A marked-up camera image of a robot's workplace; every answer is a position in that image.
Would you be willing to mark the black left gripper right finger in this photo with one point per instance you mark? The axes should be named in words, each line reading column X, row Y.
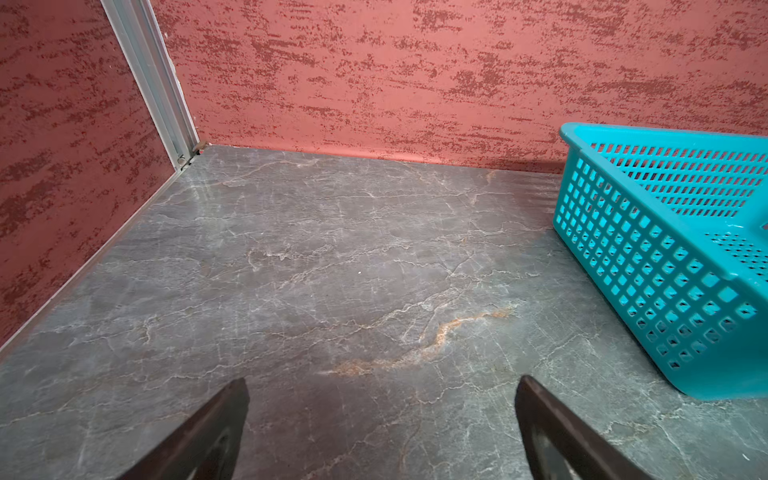
column 559, row 444

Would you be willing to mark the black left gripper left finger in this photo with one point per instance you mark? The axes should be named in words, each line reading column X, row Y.
column 205, row 446

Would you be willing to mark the teal plastic perforated basket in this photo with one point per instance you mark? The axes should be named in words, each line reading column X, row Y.
column 671, row 226

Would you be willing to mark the aluminium corner post left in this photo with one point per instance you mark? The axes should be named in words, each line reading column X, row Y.
column 141, row 40

